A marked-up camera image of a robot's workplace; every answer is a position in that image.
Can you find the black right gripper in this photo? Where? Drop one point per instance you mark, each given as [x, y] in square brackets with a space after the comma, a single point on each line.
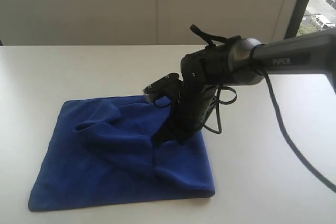
[200, 96]

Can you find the blue microfiber towel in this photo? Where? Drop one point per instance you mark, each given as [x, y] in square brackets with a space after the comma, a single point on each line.
[101, 153]

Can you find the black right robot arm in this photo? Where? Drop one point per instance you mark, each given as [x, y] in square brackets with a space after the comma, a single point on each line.
[236, 61]

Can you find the white van outside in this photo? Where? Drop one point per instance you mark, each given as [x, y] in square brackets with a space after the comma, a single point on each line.
[322, 22]

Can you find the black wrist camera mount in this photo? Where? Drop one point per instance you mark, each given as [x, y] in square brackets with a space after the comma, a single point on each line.
[168, 86]

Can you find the black window frame post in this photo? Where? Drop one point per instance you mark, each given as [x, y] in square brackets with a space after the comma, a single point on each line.
[296, 17]

